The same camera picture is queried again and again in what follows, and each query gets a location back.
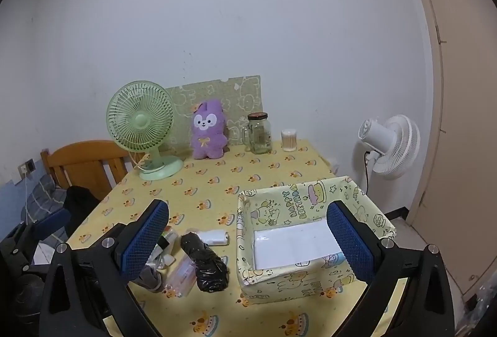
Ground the clear plastic bag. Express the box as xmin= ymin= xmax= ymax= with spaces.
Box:
xmin=462 ymin=275 xmax=497 ymax=337

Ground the grey sock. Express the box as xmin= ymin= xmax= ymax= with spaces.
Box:
xmin=134 ymin=265 xmax=164 ymax=293

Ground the purple plush toy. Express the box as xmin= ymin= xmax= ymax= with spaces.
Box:
xmin=190 ymin=100 xmax=230 ymax=160

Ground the white soft packet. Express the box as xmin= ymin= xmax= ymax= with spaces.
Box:
xmin=194 ymin=229 xmax=230 ymax=247

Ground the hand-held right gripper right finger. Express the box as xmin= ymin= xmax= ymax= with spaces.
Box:
xmin=326 ymin=200 xmax=456 ymax=337

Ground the yellow printed tablecloth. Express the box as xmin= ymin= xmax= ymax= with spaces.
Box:
xmin=66 ymin=139 xmax=408 ymax=337

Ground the green desk fan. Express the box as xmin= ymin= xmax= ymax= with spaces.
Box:
xmin=106 ymin=80 xmax=184 ymax=181

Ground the cotton swab container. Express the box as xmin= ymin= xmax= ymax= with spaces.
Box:
xmin=281 ymin=129 xmax=299 ymax=152

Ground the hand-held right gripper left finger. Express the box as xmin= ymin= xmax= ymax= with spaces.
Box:
xmin=39 ymin=199 xmax=170 ymax=337

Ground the beige door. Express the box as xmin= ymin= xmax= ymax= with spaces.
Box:
xmin=396 ymin=0 xmax=497 ymax=295

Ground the glass jar with lid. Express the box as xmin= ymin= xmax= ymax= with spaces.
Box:
xmin=243 ymin=112 xmax=272 ymax=155

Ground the black plastic packet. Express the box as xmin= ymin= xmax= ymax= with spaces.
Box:
xmin=180 ymin=231 xmax=229 ymax=293

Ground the yellow printed storage box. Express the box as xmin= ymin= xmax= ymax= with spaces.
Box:
xmin=236 ymin=176 xmax=397 ymax=304

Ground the green printed board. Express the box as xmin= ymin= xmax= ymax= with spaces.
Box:
xmin=165 ymin=75 xmax=267 ymax=153

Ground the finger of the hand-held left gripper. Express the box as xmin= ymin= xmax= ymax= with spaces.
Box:
xmin=81 ymin=222 xmax=130 ymax=250
xmin=8 ymin=209 xmax=71 ymax=245

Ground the black cloth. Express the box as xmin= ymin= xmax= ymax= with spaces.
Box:
xmin=62 ymin=186 xmax=102 ymax=237

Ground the plaid bedding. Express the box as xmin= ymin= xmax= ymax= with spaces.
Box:
xmin=21 ymin=174 xmax=74 ymax=245

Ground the clear pink mask packet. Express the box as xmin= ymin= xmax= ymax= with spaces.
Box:
xmin=163 ymin=257 xmax=197 ymax=298

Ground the white standing fan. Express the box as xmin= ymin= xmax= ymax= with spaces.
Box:
xmin=358 ymin=114 xmax=421 ymax=180

